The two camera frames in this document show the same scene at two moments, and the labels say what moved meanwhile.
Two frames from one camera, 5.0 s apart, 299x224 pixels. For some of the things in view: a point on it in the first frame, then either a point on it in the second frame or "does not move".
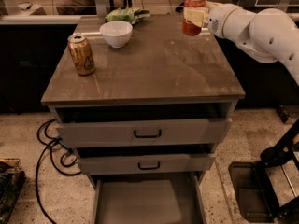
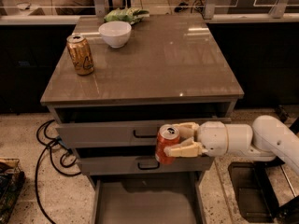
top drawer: [143, 127] does not move
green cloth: [132, 15] does not move
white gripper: [217, 19] → [212, 136]
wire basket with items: [12, 176] does not move
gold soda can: [81, 54] does not move
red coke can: [192, 0] → [167, 135]
